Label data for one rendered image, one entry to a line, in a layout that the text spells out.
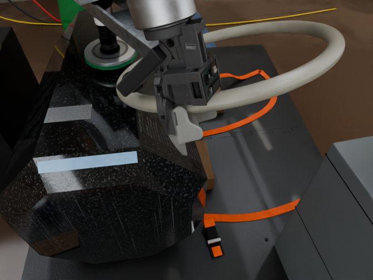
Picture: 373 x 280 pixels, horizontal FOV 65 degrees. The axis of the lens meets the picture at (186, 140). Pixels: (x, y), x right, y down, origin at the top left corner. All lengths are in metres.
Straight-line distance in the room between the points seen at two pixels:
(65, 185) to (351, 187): 0.89
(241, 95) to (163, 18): 0.16
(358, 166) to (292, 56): 2.11
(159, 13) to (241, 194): 1.52
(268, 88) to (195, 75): 0.12
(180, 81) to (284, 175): 1.60
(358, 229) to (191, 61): 0.79
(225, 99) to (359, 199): 0.65
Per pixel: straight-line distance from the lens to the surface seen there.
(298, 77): 0.50
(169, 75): 0.44
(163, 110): 0.45
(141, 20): 0.42
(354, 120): 2.54
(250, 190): 1.85
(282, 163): 2.03
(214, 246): 1.66
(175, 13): 0.41
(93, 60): 1.27
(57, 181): 1.04
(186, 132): 0.47
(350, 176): 1.02
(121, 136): 1.01
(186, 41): 0.42
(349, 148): 1.06
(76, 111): 1.14
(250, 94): 0.46
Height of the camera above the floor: 1.56
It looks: 49 degrees down
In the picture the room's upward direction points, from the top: straight up
